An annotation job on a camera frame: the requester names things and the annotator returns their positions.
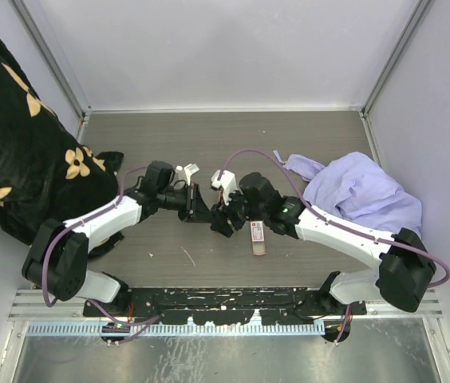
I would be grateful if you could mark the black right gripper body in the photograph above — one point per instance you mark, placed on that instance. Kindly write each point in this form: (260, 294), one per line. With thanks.
(238, 210)

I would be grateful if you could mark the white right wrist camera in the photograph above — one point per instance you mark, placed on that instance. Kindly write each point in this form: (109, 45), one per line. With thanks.
(224, 182)

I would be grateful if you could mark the white slotted cable duct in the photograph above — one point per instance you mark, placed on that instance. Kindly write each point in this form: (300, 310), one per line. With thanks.
(113, 330)

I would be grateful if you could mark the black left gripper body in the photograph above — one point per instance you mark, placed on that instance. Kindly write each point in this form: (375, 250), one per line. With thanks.
(180, 201)

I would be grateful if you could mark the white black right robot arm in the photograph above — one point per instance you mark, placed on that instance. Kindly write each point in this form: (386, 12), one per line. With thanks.
(397, 269)

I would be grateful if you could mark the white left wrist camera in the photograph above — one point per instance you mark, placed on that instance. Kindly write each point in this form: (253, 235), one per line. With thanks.
(184, 174)

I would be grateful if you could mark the black floral blanket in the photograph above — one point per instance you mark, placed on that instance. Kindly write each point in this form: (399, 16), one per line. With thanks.
(44, 172)

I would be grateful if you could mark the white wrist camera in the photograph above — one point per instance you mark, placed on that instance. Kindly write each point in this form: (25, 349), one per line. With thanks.
(224, 182)
(184, 174)

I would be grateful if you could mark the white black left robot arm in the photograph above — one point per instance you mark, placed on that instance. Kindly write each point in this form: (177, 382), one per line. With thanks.
(58, 259)

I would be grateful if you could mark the lavender crumpled cloth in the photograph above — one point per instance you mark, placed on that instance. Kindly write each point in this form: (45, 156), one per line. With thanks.
(356, 189)

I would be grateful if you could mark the aluminium front rail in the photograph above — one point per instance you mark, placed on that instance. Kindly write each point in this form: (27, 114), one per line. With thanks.
(29, 305)

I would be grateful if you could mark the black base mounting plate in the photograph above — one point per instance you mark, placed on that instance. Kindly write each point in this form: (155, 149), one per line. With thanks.
(228, 306)

